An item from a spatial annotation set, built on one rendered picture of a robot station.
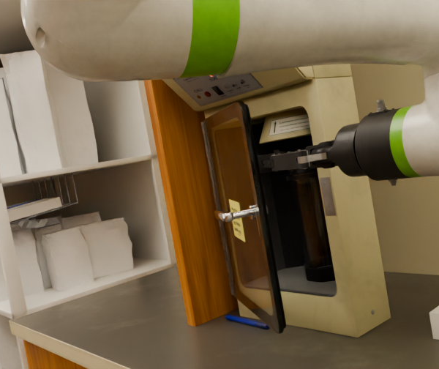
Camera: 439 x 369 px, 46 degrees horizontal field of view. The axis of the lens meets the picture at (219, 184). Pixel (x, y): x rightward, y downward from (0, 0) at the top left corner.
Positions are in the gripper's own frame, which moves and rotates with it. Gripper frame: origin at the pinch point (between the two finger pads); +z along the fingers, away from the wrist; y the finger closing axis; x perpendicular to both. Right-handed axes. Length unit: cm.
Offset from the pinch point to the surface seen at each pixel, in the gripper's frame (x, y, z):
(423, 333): 34.0, -17.6, -12.9
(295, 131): -4.8, -14.2, 5.4
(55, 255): 23, -9, 125
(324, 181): 5.2, -11.1, -2.2
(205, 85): -17.0, -4.7, 18.3
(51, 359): 43, 16, 76
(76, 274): 31, -16, 124
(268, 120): -8.0, -14.5, 12.1
